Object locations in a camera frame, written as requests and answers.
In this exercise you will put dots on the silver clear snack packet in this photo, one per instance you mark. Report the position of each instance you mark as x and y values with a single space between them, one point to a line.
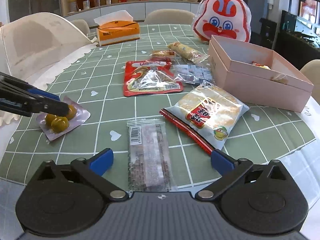
192 74

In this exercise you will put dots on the orange tissue box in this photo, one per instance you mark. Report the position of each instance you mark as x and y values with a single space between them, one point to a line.
116 27

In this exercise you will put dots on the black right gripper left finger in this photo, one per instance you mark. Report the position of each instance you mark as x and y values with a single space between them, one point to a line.
91 171

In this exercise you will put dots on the beige dining chair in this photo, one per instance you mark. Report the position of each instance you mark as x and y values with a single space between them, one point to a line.
169 16

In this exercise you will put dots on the green checked tablecloth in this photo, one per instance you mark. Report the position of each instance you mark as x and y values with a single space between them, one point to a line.
95 81

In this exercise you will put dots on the rice cracker packet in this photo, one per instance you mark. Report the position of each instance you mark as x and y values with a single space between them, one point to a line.
207 115

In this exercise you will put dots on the red roast duck packet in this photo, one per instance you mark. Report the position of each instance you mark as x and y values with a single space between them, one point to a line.
150 77

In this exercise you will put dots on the clear brown snack bar packet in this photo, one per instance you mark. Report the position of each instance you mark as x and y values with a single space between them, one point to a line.
149 164

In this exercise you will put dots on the red white rabbit bag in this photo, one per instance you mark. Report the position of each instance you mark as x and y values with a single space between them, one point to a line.
225 18

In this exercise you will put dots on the small brown cake packet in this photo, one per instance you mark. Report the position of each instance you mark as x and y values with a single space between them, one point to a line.
167 54

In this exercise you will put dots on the yellow candy packet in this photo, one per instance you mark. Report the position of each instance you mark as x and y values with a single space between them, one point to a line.
260 65

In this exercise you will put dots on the green plum vacuum packet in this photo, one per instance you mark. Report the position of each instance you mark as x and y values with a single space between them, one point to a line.
55 126

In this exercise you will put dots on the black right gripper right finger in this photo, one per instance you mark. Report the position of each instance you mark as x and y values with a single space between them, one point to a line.
231 172

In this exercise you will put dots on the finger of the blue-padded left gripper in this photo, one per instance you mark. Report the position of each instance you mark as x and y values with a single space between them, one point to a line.
19 97

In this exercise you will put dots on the pink cardboard box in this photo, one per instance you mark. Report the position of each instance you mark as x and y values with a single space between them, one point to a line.
283 86

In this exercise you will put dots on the beige chair at right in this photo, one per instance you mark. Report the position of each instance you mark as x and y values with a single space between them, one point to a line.
312 71

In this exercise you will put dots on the long yellow pastry packet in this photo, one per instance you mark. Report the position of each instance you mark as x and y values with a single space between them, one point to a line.
187 52

